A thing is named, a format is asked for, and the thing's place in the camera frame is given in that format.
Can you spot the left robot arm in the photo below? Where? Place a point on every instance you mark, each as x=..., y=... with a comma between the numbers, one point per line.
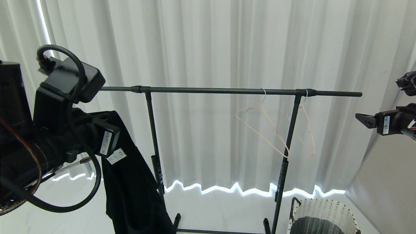
x=13, y=97

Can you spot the pink clothes hanger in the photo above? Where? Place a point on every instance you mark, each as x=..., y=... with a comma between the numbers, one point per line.
x=260, y=135
x=310, y=133

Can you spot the black clothes rack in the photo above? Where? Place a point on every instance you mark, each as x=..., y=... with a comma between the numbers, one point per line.
x=227, y=91

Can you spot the white laundry basket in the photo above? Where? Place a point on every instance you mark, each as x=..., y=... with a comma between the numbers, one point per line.
x=325, y=211

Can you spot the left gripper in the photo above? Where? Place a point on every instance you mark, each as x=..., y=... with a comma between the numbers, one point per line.
x=48, y=152

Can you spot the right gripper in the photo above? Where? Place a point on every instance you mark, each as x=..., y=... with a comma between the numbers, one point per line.
x=395, y=122

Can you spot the white curtain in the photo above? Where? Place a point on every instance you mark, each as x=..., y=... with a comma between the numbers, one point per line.
x=211, y=48

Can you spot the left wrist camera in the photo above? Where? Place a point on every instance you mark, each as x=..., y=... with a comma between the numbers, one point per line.
x=84, y=78

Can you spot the black shorts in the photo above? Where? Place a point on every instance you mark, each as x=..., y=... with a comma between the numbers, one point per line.
x=136, y=195

